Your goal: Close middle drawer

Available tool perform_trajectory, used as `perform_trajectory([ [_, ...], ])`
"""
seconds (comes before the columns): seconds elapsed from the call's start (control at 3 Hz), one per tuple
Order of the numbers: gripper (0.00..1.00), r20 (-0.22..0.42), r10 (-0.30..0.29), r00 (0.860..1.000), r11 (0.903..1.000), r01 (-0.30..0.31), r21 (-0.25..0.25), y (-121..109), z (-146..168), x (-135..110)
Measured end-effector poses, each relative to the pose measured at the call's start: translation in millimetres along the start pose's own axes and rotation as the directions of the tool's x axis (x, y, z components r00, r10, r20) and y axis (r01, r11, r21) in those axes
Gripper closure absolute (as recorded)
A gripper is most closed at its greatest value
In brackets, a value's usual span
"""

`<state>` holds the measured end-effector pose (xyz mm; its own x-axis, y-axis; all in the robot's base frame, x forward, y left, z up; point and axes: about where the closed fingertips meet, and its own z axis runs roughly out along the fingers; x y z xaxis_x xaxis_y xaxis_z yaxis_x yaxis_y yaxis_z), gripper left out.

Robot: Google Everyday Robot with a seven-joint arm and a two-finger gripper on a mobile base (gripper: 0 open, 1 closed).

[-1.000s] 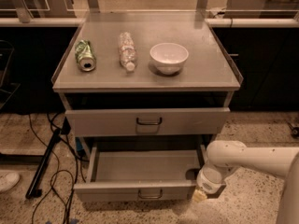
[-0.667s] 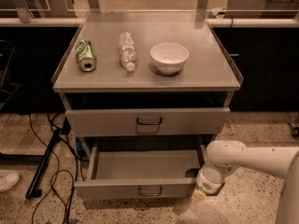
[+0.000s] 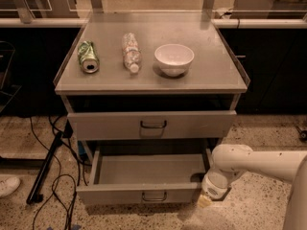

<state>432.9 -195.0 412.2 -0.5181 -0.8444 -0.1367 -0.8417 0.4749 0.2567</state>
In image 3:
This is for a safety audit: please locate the black floor stand bar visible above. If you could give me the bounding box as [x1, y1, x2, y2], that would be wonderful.
[26, 132, 62, 205]

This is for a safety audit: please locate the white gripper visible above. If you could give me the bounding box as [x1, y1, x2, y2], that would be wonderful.
[197, 171, 230, 208]

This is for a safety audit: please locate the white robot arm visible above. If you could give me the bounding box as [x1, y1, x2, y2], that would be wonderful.
[198, 144, 307, 230]

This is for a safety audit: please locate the grey metal drawer cabinet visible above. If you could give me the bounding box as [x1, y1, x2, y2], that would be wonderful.
[56, 11, 249, 155]

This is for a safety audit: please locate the white ceramic bowl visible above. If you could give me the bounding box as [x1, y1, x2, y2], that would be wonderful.
[154, 44, 195, 77]

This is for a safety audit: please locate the white shoe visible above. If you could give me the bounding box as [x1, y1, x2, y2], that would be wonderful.
[0, 176, 21, 198]

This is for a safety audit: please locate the white counter rail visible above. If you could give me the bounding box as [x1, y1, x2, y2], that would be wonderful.
[0, 18, 307, 29]

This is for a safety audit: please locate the clear plastic water bottle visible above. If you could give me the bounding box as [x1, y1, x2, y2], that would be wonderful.
[122, 33, 142, 74]

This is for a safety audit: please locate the crushed green soda can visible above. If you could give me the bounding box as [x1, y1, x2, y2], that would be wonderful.
[78, 41, 100, 74]

